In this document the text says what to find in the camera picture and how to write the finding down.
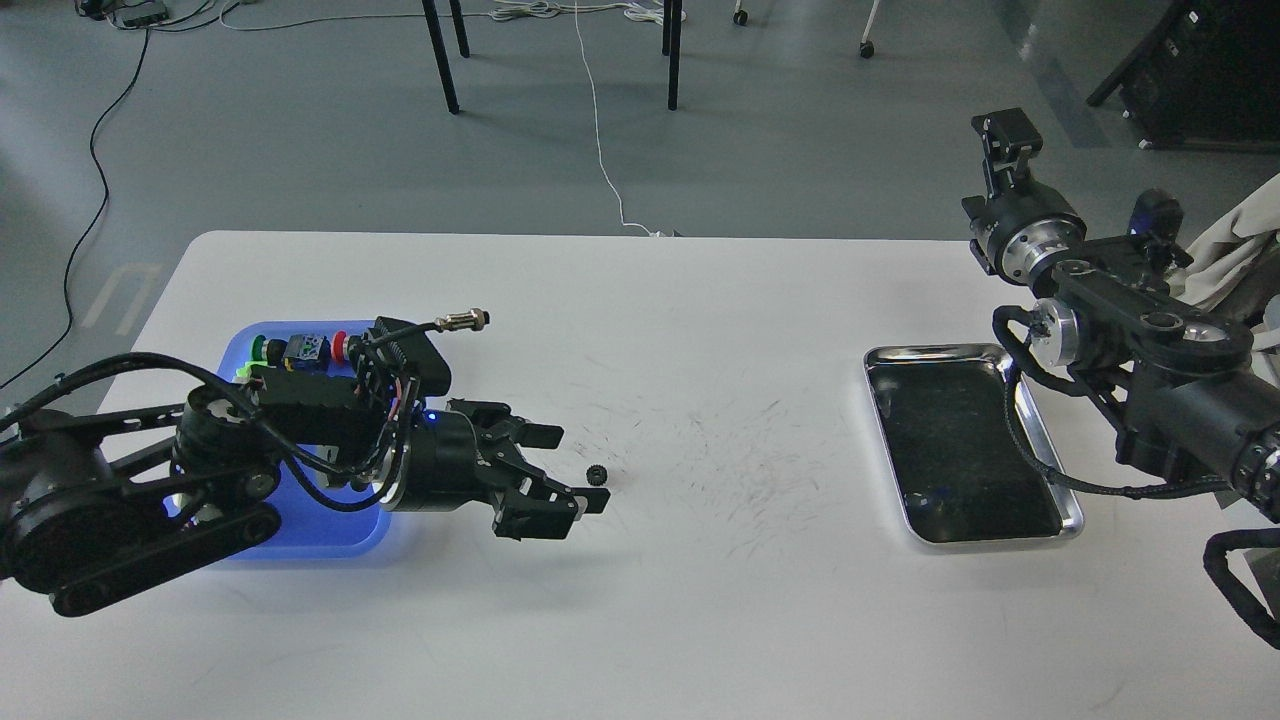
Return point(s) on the green push button switch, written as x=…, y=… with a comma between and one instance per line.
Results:
x=302, y=352

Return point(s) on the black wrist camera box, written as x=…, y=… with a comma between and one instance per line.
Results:
x=393, y=350

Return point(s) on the shiny metal tray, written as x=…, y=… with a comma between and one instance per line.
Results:
x=964, y=441

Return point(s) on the black table leg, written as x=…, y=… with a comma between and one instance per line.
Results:
x=433, y=21
x=672, y=19

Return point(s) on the black table leg left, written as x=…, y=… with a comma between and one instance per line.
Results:
x=433, y=21

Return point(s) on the black cabinet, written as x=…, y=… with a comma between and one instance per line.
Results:
x=1205, y=78

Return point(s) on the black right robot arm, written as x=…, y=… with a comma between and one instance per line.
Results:
x=1174, y=381

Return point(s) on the blue plastic tray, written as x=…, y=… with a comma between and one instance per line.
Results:
x=340, y=535

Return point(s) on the black table leg right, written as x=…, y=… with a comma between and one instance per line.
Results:
x=672, y=19

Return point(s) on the beige cloth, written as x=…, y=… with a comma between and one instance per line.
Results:
x=1234, y=267

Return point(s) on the red push button switch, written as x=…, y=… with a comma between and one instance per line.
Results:
x=340, y=348

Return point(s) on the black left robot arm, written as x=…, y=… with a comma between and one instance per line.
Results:
x=141, y=469

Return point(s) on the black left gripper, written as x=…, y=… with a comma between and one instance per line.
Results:
x=445, y=456

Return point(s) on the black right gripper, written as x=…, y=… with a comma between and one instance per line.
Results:
x=1016, y=228

